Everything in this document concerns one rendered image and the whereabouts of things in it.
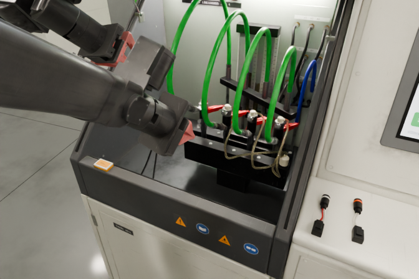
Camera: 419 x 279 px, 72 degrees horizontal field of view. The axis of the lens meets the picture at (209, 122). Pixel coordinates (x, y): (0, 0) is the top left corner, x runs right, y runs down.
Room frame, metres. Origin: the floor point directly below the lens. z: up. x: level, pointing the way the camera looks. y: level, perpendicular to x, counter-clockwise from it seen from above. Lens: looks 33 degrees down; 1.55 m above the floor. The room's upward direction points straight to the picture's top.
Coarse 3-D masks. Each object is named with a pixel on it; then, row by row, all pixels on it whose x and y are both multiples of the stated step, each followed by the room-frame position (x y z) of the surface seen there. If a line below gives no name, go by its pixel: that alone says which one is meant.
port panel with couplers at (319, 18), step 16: (304, 16) 0.94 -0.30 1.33; (320, 16) 0.92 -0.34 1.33; (304, 32) 0.94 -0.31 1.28; (320, 32) 0.92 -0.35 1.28; (288, 48) 0.96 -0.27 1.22; (288, 64) 0.95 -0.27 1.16; (304, 64) 0.93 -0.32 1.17; (320, 64) 0.91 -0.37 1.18; (288, 80) 0.94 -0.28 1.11; (304, 96) 0.92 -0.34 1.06
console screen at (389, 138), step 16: (416, 48) 0.61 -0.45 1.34; (416, 64) 0.60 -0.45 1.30; (400, 80) 0.60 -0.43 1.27; (416, 80) 0.59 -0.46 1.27; (400, 96) 0.59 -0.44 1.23; (416, 96) 0.58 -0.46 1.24; (400, 112) 0.58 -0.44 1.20; (416, 112) 0.57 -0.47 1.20; (384, 128) 0.58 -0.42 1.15; (400, 128) 0.56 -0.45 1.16; (416, 128) 0.55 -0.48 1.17; (384, 144) 0.56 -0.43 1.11; (400, 144) 0.55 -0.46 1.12; (416, 144) 0.54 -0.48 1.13
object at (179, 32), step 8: (200, 0) 0.77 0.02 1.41; (224, 0) 0.91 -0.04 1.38; (192, 8) 0.73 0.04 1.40; (224, 8) 0.92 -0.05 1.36; (184, 16) 0.71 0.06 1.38; (224, 16) 0.94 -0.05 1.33; (184, 24) 0.69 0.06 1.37; (176, 32) 0.68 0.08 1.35; (176, 40) 0.66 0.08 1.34; (176, 48) 0.66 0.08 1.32; (168, 72) 0.63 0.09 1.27; (168, 80) 0.63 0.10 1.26; (168, 88) 0.63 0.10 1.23
